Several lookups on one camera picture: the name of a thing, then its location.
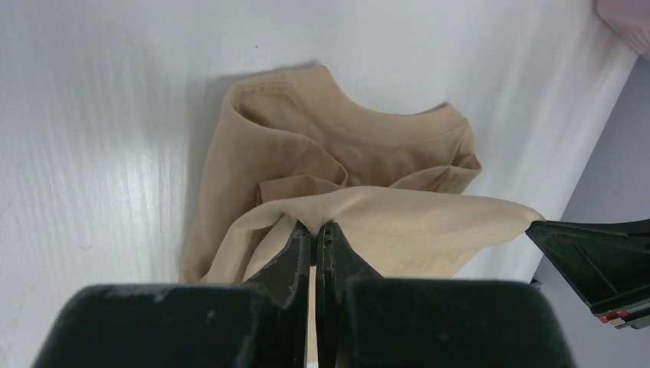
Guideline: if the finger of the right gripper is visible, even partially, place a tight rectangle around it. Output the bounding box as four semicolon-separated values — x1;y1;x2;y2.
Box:
526;220;649;330

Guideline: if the beige t shirt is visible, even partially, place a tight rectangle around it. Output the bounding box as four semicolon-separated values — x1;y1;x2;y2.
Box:
179;64;545;285

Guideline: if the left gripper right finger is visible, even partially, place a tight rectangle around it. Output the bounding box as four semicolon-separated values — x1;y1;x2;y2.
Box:
316;222;574;367

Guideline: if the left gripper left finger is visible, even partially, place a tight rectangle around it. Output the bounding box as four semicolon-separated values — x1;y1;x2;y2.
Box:
34;223;312;367

